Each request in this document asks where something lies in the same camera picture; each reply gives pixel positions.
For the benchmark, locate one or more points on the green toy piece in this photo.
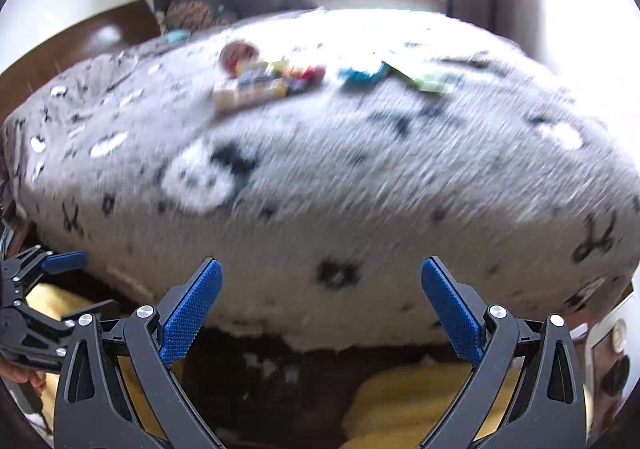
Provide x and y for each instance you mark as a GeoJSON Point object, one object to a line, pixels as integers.
{"type": "Point", "coordinates": [425, 81]}

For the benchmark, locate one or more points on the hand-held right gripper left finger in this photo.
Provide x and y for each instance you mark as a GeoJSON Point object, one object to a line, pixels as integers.
{"type": "Point", "coordinates": [192, 314]}

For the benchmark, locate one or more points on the person's left hand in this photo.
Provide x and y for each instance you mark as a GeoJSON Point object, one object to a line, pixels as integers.
{"type": "Point", "coordinates": [22, 375]}

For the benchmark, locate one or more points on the round red tin lid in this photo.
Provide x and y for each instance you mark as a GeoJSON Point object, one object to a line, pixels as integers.
{"type": "Point", "coordinates": [239, 56]}

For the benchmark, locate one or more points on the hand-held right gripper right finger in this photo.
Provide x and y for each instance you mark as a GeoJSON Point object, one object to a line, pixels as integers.
{"type": "Point", "coordinates": [450, 309]}

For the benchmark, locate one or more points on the yellow snack wrapper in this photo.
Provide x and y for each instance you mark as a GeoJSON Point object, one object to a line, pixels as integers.
{"type": "Point", "coordinates": [276, 68]}

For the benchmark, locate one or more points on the brown wooden headboard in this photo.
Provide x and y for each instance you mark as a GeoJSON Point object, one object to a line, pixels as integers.
{"type": "Point", "coordinates": [75, 44]}

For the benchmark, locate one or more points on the yellow fluffy cloth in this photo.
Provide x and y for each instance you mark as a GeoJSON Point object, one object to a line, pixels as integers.
{"type": "Point", "coordinates": [400, 404]}

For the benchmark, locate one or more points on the patterned brown cushion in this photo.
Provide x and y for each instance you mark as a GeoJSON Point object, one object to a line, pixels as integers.
{"type": "Point", "coordinates": [195, 6]}

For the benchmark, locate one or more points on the grey printed blanket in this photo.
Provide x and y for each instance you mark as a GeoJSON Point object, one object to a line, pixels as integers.
{"type": "Point", "coordinates": [350, 179]}

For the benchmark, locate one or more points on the small teal item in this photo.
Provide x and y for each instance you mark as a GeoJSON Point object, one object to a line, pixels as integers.
{"type": "Point", "coordinates": [177, 35]}

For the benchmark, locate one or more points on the red snack wrapper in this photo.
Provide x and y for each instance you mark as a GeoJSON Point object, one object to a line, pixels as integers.
{"type": "Point", "coordinates": [312, 73]}

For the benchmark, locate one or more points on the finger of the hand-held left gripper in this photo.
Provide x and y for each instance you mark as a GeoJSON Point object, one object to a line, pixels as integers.
{"type": "Point", "coordinates": [35, 334]}
{"type": "Point", "coordinates": [65, 260]}

